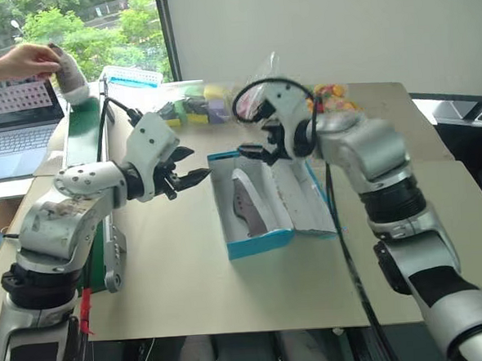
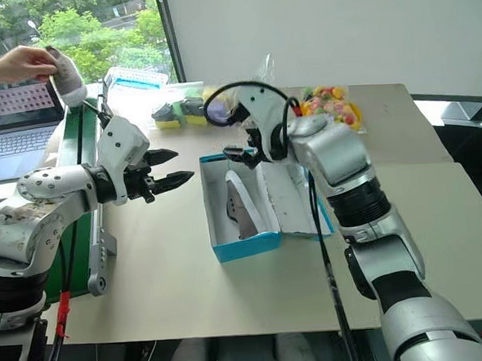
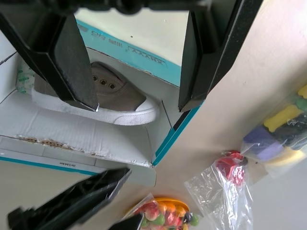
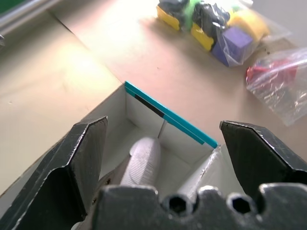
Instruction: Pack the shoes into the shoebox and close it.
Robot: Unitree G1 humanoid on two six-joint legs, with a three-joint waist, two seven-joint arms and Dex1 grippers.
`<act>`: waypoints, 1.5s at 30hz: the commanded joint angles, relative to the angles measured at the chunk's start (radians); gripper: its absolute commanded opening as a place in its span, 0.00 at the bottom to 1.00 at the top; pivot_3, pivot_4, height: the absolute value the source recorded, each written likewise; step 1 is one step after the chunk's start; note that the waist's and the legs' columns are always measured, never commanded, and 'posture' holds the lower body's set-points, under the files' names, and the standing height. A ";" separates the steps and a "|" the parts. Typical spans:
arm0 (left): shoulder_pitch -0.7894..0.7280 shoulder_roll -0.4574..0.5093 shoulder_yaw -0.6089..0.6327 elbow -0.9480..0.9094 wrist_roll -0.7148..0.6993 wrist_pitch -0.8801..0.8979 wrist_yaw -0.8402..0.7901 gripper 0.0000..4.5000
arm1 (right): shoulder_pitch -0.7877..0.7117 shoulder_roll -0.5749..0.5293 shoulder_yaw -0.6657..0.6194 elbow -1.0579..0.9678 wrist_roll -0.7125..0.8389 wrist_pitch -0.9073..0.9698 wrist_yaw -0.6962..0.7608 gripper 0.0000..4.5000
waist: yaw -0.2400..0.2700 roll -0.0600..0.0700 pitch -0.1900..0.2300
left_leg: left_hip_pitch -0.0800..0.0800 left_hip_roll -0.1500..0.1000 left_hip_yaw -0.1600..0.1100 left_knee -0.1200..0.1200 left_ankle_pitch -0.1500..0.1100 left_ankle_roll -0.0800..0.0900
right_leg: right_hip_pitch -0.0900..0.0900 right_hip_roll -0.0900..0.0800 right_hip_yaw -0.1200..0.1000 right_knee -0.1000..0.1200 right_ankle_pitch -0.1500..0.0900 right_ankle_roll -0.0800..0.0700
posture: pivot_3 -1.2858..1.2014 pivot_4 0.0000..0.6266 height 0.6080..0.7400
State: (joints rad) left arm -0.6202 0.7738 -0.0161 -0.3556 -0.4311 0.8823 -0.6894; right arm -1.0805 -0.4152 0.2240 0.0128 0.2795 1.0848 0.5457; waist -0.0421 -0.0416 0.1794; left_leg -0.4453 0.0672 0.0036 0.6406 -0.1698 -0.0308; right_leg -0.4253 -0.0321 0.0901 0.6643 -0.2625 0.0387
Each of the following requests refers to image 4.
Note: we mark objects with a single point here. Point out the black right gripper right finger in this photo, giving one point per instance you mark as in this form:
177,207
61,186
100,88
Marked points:
259,153

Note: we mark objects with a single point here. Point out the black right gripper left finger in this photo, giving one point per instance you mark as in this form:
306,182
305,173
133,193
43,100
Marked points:
60,153

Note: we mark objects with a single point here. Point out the white shoebox with teal edge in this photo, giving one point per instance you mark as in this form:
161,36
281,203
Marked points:
144,119

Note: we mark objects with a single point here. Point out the clear bag of red parts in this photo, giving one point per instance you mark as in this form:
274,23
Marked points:
278,81

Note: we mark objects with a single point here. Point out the clear bag of foam blocks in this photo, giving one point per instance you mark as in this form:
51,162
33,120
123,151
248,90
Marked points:
230,36

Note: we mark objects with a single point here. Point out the green board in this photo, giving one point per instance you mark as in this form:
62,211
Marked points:
9,4

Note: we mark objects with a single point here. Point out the silver metal rail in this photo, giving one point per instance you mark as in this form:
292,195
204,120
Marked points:
21,15

